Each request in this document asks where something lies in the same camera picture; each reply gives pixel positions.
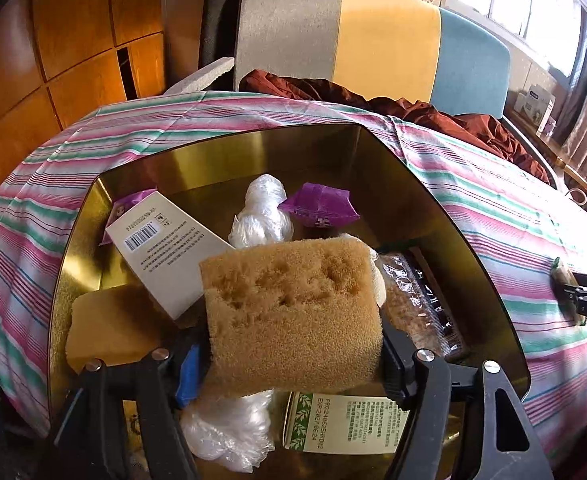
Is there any large yellow sponge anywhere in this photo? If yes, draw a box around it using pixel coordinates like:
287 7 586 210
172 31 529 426
66 284 177 373

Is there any brown snack bar packet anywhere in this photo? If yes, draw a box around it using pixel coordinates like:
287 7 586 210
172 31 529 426
377 252 467 361

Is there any green white small box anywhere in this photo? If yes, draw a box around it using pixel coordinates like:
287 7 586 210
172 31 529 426
281 392 408 455

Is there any beige sock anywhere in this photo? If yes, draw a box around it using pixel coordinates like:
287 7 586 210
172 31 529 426
366 245 387 309

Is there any beige cardboard box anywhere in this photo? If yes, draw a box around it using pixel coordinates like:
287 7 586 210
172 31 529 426
106 191 232 320

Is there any purple snack packet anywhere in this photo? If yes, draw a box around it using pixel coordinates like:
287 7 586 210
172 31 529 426
278 182 359 228
100 188 156 246

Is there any white plastic bag ball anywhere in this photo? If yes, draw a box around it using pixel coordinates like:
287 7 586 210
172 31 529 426
228 174 295 249

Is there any green rice cracker packet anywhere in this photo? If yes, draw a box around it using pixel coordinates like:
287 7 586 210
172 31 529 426
551 257 582 325

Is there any yellow patterned sock ball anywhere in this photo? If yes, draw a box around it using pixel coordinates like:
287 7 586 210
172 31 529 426
123 401 147 467

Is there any striped bedspread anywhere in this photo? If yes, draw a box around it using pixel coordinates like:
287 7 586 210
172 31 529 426
0 91 587 466

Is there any wooden side table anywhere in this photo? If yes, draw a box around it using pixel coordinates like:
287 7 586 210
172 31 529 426
502 112 587 211

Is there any rust brown blanket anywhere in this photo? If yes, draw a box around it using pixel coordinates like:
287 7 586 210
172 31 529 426
239 70 551 184

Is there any white product box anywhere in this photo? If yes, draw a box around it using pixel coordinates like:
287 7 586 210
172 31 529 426
514 84 556 133

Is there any orange sponge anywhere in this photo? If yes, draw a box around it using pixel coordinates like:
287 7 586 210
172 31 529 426
200 237 382 396

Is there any gold metal tin box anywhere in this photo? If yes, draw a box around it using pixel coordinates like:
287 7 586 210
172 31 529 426
38 124 549 479

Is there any window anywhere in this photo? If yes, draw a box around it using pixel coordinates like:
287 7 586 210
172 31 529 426
444 0 583 78

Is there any wooden wardrobe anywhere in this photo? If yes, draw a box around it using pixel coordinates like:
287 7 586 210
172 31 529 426
0 0 166 185

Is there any black foam roll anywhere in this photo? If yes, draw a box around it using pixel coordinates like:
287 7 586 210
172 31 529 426
198 0 240 68

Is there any white bed rail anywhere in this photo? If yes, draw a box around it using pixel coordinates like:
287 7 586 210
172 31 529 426
164 56 236 96

